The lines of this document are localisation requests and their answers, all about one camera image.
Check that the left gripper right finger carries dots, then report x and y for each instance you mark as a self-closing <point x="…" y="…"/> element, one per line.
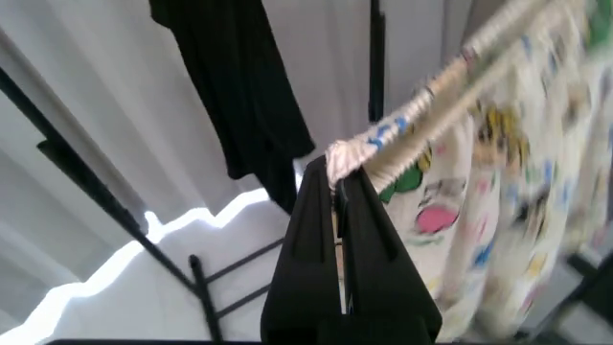
<point x="383" y="297"/>

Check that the black clothes rack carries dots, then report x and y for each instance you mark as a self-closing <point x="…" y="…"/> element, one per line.
<point x="96" y="188"/>

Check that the black garment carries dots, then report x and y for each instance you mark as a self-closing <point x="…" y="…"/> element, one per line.
<point x="239" y="86"/>

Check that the cream printed garment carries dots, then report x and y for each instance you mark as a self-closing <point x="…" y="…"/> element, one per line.
<point x="479" y="191"/>

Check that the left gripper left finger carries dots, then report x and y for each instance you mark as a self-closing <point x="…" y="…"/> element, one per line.
<point x="306" y="287"/>

